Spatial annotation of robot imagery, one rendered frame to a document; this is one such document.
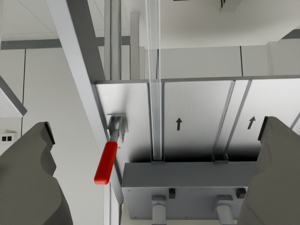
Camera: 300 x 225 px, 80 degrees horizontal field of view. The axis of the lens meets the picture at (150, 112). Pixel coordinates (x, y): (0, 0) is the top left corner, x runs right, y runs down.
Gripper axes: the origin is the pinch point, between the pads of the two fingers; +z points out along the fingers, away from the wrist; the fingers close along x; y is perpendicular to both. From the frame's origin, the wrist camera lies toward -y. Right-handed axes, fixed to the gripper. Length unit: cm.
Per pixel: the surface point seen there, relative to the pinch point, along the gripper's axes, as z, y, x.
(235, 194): 8.8, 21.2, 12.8
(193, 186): 8.5, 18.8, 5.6
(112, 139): 8.9, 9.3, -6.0
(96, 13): 172, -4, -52
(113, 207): 16.3, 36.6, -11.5
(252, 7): 64, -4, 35
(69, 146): 136, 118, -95
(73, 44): 9.5, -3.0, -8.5
